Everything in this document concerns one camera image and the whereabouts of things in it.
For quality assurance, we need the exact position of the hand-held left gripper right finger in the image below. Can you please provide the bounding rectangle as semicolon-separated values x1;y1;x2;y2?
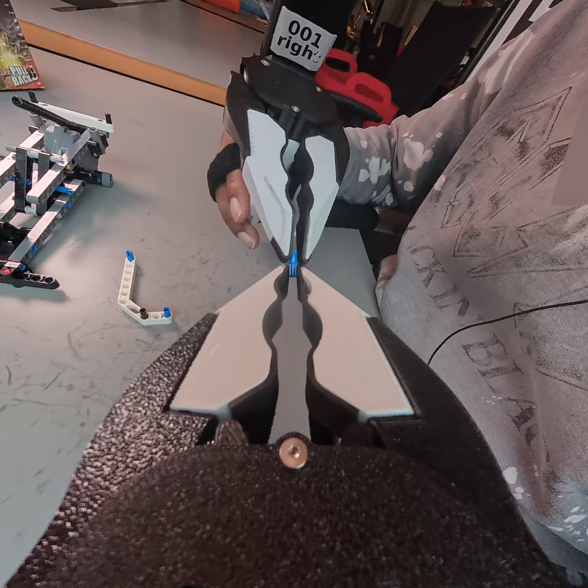
296;266;415;421

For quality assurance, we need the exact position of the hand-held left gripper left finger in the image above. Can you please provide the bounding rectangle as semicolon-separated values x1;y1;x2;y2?
169;266;291;420

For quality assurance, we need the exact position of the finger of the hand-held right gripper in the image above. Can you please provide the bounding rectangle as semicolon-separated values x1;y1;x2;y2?
294;135;341;266
241;109;298;259

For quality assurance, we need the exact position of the white angled toy beam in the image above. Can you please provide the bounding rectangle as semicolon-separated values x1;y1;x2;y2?
117;255;174;327

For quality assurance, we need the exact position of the person's right forearm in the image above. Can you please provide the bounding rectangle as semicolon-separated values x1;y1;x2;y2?
339;69;506;214

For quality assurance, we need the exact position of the grey desk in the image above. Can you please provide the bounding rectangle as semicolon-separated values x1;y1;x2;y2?
0;46;382;529

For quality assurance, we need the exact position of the black office chair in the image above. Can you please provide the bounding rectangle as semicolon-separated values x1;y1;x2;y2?
328;89;384;126

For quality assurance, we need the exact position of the grey black toy truck chassis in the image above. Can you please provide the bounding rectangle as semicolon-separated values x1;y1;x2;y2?
0;91;115;290

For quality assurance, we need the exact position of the toy truck set box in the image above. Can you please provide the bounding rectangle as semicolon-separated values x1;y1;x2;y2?
0;0;47;91

